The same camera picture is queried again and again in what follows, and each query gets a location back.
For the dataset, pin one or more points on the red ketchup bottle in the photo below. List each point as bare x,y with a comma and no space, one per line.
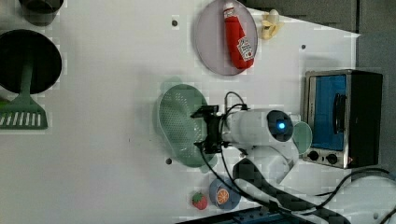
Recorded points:
240,50

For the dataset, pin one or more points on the left toy strawberry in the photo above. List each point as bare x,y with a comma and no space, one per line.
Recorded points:
199,201

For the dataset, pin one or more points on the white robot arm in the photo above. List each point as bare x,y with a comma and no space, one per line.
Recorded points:
265,138

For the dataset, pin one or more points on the green slotted spatula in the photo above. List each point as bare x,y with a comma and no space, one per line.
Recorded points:
23,112

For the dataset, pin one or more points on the blue bowl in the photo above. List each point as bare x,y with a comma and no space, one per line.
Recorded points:
234,199

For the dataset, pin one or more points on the peeled toy banana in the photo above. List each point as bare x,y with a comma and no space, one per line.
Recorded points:
271,24

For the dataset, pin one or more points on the green oval strainer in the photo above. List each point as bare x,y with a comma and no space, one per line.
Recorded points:
180,130

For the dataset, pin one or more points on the grey round plate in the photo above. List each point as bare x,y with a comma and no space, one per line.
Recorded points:
210,36

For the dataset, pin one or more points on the orange slice toy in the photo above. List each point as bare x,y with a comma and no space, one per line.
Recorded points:
222,196

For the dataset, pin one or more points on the black toaster oven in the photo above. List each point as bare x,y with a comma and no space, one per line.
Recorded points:
343,110

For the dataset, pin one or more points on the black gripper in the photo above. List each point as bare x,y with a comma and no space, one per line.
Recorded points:
212,118

